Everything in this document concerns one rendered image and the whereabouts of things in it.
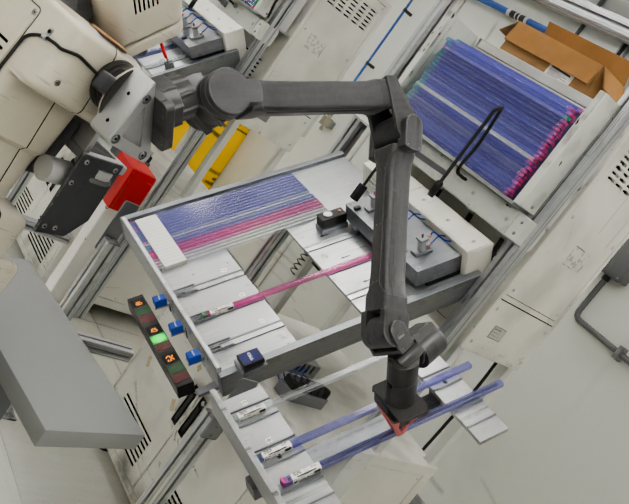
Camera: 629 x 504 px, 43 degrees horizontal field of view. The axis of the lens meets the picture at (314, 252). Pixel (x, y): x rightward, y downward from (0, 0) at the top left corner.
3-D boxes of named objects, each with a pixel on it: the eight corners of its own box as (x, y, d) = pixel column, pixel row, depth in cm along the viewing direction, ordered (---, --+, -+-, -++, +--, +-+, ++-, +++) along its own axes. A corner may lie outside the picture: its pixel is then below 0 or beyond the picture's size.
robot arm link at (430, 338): (357, 330, 146) (388, 326, 139) (396, 299, 153) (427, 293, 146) (386, 386, 148) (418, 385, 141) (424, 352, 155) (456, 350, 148)
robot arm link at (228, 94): (378, 85, 159) (412, 68, 151) (391, 152, 158) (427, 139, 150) (175, 86, 133) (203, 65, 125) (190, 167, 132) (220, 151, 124)
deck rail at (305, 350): (222, 397, 178) (220, 377, 174) (219, 391, 180) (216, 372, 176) (480, 292, 205) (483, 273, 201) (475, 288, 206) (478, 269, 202)
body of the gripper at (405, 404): (399, 380, 156) (401, 352, 151) (430, 415, 149) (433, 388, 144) (370, 392, 153) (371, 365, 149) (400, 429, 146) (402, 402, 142)
